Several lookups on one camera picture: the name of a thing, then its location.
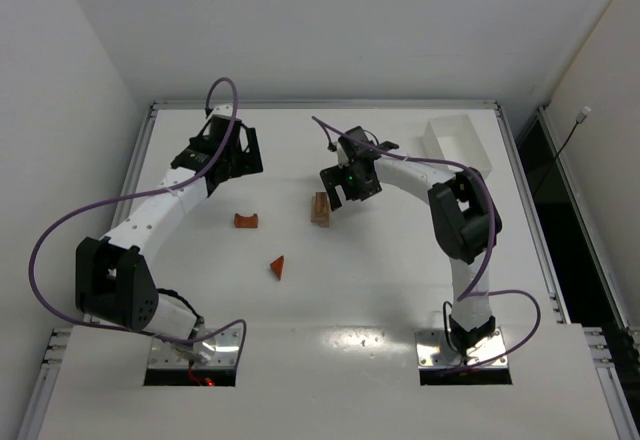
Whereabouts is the striped dark wood block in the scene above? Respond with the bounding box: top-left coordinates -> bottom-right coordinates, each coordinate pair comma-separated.
311,192 -> 331,228

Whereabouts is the orange arch wood block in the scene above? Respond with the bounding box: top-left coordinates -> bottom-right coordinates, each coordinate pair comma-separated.
233,213 -> 259,229

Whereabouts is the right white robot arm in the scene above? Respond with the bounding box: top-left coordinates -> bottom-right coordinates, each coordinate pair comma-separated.
320,126 -> 502,355

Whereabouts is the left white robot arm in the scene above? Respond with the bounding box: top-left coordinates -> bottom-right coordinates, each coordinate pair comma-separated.
75,114 -> 263,342

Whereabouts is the orange triangle wood block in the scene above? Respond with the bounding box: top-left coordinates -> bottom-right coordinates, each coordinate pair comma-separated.
269,255 -> 285,280

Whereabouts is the white plastic bin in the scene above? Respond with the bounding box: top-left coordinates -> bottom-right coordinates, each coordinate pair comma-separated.
421,114 -> 493,178

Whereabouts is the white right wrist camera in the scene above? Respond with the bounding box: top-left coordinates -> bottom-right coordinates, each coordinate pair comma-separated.
336,141 -> 353,168

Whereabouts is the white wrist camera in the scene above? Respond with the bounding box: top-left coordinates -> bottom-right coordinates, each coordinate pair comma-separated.
213,104 -> 233,118
336,141 -> 353,168

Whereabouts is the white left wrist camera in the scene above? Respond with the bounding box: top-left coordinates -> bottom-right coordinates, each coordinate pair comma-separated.
213,104 -> 233,118

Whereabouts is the aluminium table frame rail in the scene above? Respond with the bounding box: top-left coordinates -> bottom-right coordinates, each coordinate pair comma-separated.
82,102 -> 159,326

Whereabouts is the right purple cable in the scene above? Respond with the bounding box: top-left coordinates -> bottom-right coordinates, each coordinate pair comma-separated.
311,115 -> 542,374

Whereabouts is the purple cable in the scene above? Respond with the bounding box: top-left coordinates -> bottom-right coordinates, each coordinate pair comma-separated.
28,77 -> 248,356
311,115 -> 542,374

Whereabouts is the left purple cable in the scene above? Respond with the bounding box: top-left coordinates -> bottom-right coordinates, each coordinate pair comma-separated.
28,77 -> 248,356

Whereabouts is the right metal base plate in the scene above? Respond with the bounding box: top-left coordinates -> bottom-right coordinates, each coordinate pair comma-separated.
415,328 -> 509,370

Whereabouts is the metal base plate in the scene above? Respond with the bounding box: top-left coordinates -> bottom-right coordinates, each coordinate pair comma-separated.
415,328 -> 509,370
147,327 -> 242,370

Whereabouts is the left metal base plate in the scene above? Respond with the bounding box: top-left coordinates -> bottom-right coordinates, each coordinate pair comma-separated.
147,327 -> 242,370

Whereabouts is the black cable with white plug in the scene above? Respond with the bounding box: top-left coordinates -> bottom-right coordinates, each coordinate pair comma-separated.
532,105 -> 592,196

